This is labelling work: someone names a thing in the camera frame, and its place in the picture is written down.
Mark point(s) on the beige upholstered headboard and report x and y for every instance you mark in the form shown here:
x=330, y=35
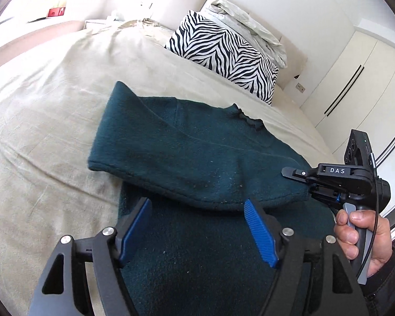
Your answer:
x=169, y=13

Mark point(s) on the crumpled white duvet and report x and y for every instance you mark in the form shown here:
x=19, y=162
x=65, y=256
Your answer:
x=241, y=20

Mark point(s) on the beige bed cover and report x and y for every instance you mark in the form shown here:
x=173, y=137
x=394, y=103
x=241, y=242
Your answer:
x=52, y=98

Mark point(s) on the red box on shelf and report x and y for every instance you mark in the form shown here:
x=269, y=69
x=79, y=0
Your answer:
x=57, y=11

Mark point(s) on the white wardrobe with black handles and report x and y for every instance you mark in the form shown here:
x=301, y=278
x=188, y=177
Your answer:
x=358, y=92

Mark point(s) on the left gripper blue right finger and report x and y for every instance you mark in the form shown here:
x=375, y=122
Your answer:
x=266, y=232

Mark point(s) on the dark jacket right sleeve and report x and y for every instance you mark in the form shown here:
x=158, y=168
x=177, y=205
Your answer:
x=379, y=290

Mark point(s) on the wall power socket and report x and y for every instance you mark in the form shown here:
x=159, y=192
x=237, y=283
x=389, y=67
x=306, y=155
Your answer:
x=300, y=87

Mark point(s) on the person's right hand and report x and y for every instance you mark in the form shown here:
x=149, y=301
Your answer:
x=348, y=237

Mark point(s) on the dark teal knit sweater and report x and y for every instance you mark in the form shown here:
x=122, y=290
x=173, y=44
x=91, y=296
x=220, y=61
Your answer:
x=198, y=165

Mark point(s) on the zebra print pillow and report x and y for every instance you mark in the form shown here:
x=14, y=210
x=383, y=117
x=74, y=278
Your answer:
x=224, y=51

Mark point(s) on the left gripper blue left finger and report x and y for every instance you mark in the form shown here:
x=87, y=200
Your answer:
x=130, y=230

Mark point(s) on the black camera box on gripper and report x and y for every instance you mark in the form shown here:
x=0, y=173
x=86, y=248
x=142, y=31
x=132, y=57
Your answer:
x=358, y=150

